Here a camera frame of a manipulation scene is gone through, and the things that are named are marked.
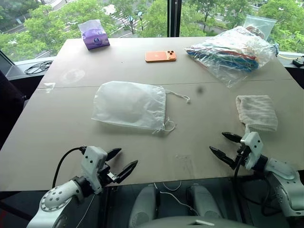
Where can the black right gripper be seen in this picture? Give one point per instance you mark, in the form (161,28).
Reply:
(241,154)

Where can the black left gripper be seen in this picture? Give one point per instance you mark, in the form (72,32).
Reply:
(108,174)

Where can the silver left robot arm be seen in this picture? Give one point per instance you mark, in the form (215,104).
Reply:
(55,198)

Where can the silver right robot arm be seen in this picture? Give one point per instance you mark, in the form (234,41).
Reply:
(281,183)

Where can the white folded towel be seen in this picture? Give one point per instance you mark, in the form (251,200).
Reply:
(257,112)

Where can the clear bag of coloured cloths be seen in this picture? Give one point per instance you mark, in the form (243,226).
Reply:
(231,53)

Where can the clear zip bag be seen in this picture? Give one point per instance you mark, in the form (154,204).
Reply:
(260,25)

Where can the grey robot left leg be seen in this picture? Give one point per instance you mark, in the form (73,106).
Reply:
(145,204)

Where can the grey robot leg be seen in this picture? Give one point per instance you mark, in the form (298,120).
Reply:
(204,202)
(145,204)

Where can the grey robot right leg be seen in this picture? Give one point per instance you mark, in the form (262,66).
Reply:
(204,202)

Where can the grey robot torso top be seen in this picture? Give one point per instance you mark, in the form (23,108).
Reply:
(194,222)

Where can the small black device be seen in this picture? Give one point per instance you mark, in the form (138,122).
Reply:
(298,62)

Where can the orange smartphone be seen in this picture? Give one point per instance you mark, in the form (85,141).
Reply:
(160,56)

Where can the purple tissue pack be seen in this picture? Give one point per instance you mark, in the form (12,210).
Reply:
(95,35)

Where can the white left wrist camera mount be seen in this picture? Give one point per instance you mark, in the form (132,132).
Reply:
(93,164)

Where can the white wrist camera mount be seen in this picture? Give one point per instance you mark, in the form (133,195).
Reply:
(253,148)
(93,164)

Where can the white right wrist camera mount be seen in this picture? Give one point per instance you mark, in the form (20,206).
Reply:
(253,148)

